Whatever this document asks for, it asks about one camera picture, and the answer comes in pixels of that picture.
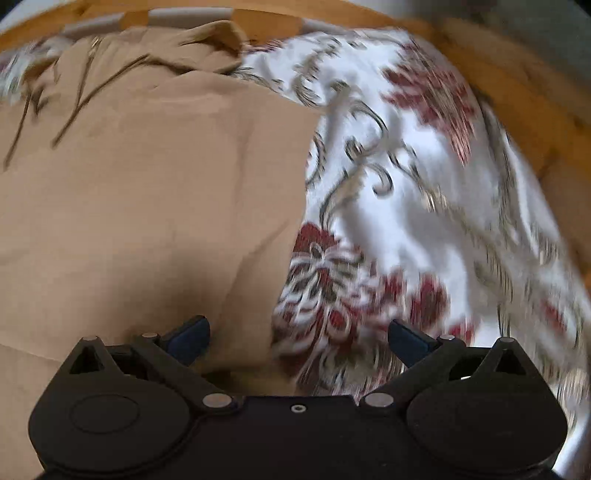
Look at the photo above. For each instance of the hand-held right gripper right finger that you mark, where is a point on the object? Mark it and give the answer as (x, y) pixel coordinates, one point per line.
(407, 344)

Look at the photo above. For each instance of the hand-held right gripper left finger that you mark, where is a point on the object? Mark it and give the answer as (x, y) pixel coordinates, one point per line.
(190, 340)

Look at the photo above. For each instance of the beige hoodie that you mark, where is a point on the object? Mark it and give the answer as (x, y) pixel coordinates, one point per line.
(152, 198)

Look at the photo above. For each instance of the white floral bedsheet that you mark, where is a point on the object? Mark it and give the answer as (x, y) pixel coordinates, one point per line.
(415, 194)

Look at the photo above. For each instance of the wooden bed frame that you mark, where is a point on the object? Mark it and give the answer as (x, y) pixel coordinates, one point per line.
(512, 78)

